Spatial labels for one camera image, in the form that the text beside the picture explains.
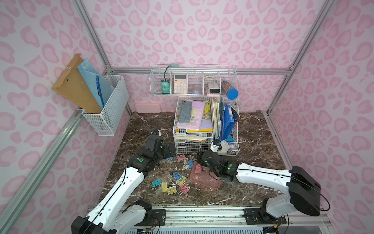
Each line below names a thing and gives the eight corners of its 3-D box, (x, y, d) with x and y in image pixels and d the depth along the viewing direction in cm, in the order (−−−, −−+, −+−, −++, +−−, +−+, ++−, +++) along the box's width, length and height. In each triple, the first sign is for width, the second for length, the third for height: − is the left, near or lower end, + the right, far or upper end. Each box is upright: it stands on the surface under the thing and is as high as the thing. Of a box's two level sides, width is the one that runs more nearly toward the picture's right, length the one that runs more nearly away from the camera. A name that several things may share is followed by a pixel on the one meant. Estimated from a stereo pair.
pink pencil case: (137, 113, 123) (133, 105, 116) (138, 109, 127) (135, 101, 120) (160, 113, 123) (158, 105, 116) (161, 109, 126) (159, 101, 120)
